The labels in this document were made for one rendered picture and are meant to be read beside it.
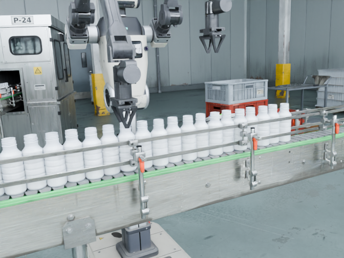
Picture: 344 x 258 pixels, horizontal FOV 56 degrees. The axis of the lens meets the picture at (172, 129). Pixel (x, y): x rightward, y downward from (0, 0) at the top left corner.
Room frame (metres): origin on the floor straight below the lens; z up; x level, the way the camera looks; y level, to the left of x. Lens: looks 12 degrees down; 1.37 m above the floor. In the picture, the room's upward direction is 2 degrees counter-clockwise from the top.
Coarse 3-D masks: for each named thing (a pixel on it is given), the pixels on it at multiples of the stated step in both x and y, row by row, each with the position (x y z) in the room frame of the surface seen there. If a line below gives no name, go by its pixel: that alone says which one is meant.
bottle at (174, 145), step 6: (168, 120) 1.14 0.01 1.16; (174, 120) 1.14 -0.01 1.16; (168, 126) 1.14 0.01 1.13; (174, 126) 1.14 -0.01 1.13; (168, 132) 1.13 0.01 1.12; (174, 132) 1.13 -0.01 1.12; (180, 132) 1.14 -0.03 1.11; (168, 138) 1.13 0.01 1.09; (174, 138) 1.13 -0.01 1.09; (180, 138) 1.14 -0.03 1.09; (168, 144) 1.13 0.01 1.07; (174, 144) 1.13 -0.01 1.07; (180, 144) 1.14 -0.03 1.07; (168, 150) 1.13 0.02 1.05; (174, 150) 1.13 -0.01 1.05; (180, 150) 1.14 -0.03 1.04; (174, 156) 1.13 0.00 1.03; (180, 156) 1.14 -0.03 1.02; (168, 162) 1.14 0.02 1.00; (174, 162) 1.13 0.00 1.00
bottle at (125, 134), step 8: (120, 128) 1.07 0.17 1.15; (128, 128) 1.06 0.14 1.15; (120, 136) 1.06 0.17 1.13; (128, 136) 1.05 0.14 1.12; (120, 152) 1.05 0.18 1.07; (128, 152) 1.05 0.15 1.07; (120, 160) 1.05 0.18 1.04; (128, 160) 1.05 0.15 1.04; (120, 168) 1.06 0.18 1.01; (128, 168) 1.05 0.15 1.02
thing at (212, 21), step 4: (208, 16) 1.39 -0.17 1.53; (212, 16) 1.38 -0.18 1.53; (216, 16) 1.39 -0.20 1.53; (208, 20) 1.39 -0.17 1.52; (212, 20) 1.38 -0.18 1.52; (216, 20) 1.39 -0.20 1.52; (208, 24) 1.39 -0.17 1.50; (212, 24) 1.38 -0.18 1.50; (216, 24) 1.39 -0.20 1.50; (208, 28) 1.37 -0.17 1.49; (212, 28) 1.35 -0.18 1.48; (216, 28) 1.36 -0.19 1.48; (220, 28) 1.37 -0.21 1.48; (224, 28) 1.38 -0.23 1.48; (200, 32) 1.44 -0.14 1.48
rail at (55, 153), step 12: (324, 108) 1.55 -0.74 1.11; (336, 108) 1.59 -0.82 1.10; (264, 120) 1.29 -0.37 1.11; (276, 120) 1.32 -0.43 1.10; (192, 132) 1.14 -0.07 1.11; (204, 132) 1.17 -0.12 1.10; (288, 132) 1.35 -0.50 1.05; (300, 132) 1.38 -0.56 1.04; (108, 144) 1.01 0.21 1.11; (120, 144) 1.02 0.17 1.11; (228, 144) 1.21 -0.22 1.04; (24, 156) 0.90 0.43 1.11; (36, 156) 0.91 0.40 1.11; (48, 156) 0.93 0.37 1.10; (156, 156) 1.08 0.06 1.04; (168, 156) 1.10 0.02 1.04; (84, 168) 0.97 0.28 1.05; (96, 168) 0.99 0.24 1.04; (24, 180) 0.90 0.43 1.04; (36, 180) 0.91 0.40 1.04
